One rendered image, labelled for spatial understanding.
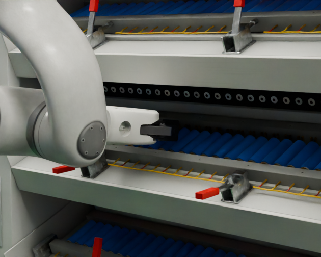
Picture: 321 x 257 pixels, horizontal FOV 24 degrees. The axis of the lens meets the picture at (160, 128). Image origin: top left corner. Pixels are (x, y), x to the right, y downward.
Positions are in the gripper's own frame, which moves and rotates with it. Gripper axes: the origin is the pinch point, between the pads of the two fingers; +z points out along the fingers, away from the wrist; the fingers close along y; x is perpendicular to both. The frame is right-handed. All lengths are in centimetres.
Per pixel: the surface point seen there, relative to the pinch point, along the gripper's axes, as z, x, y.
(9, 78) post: -7.4, -6.1, 27.2
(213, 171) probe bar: -1.6, 4.9, -11.9
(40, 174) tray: -5.5, 9.1, 19.6
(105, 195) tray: -4.7, 10.6, 5.3
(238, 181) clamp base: -4.7, 5.5, -18.3
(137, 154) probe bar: -2.1, 4.0, 2.1
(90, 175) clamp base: -5.3, 7.9, 8.2
